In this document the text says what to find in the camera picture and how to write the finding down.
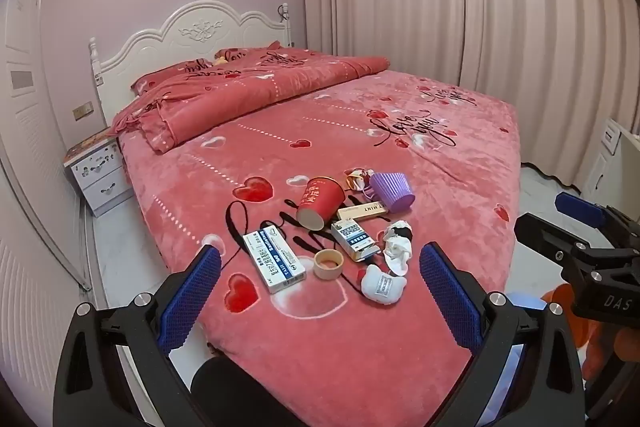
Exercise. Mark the red paper cup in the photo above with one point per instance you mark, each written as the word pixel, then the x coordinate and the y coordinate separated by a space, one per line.
pixel 317 199

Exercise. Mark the white and black cloth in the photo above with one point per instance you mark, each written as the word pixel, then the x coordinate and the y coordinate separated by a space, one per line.
pixel 398 252

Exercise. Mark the person's black trouser leg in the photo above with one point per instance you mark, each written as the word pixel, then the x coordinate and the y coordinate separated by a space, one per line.
pixel 235 397

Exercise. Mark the beige slim box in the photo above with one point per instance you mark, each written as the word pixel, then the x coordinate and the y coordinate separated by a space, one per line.
pixel 362 211

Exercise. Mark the white desk cabinet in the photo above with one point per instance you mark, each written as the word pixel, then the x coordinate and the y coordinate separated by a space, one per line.
pixel 610 157

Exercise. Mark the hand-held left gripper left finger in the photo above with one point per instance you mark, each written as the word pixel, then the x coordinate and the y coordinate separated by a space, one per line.
pixel 192 297

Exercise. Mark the small blue white box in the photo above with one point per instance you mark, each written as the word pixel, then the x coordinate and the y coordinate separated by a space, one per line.
pixel 352 239

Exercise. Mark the white wardrobe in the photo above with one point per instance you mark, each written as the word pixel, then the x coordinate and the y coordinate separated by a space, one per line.
pixel 30 132

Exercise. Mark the small white plush toy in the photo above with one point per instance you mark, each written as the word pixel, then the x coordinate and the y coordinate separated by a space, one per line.
pixel 382 284

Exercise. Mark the orange bin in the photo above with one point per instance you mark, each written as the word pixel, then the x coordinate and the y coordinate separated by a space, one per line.
pixel 600 352

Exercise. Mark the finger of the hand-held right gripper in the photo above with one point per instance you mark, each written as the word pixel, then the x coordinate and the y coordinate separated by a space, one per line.
pixel 545 239
pixel 580 209

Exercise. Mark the white nightstand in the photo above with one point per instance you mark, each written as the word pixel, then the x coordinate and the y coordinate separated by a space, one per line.
pixel 100 177

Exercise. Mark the red folded quilt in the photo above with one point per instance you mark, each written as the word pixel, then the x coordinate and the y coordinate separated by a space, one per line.
pixel 250 97

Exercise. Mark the brown tape roll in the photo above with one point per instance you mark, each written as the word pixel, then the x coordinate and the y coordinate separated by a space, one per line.
pixel 328 264

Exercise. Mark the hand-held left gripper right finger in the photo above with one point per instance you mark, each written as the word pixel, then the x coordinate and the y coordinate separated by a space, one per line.
pixel 450 297

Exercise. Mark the red pillow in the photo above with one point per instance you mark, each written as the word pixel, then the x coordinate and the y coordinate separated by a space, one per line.
pixel 170 74
pixel 245 54

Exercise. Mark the purple ribbed cup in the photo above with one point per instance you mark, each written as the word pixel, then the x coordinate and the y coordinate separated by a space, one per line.
pixel 392 192

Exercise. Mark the red heart print bedsheet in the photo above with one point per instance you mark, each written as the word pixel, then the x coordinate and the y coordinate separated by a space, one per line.
pixel 350 347

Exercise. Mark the white bed headboard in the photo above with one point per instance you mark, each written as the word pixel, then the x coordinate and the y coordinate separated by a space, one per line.
pixel 150 42

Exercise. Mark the wall socket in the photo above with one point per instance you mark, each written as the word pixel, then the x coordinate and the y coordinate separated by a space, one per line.
pixel 83 111

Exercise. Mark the long white blue medicine box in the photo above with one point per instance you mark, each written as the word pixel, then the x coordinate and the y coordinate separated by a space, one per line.
pixel 272 257

